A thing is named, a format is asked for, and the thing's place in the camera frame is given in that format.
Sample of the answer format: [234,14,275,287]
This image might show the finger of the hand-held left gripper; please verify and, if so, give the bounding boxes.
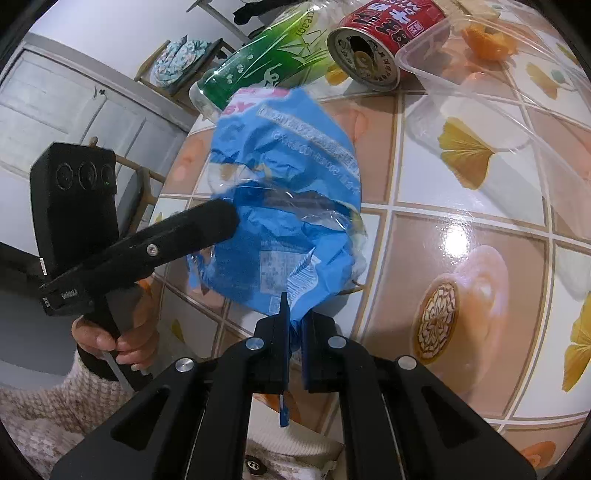
[92,199,241,285]

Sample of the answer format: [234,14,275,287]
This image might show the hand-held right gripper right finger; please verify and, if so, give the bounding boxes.
[301,311,539,480]

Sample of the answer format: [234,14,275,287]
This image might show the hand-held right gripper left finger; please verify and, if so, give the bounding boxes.
[50,293,291,480]

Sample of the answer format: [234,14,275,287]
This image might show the blue plastic wrapper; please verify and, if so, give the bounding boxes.
[187,85,369,428]

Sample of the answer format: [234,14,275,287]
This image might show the green label plastic bottle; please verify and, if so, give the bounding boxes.
[189,0,342,123]

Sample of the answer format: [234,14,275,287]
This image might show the person's left forearm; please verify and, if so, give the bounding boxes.
[0,353,153,467]

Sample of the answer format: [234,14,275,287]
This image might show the person's left hand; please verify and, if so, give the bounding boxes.
[71,286,160,372]

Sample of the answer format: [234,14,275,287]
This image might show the person's cream cardigan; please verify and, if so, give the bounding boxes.
[245,431,345,480]

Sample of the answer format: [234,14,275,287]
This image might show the white door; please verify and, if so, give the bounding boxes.
[0,44,185,195]

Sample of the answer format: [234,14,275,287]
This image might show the wooden armchair dark seat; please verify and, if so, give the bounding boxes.
[135,34,236,100]

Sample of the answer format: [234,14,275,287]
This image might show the floral cushion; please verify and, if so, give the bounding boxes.
[152,36,218,90]

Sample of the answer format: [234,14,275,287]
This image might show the tile print tablecloth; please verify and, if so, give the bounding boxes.
[152,0,591,467]

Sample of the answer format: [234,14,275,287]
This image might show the black cloth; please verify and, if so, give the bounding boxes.
[233,1,274,26]

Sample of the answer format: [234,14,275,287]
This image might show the red tin can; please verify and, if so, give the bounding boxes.
[327,0,446,90]

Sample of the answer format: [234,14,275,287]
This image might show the clear plastic container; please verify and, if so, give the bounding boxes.
[396,9,591,232]

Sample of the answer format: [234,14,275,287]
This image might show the orange peel piece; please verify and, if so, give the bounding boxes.
[462,21,518,61]

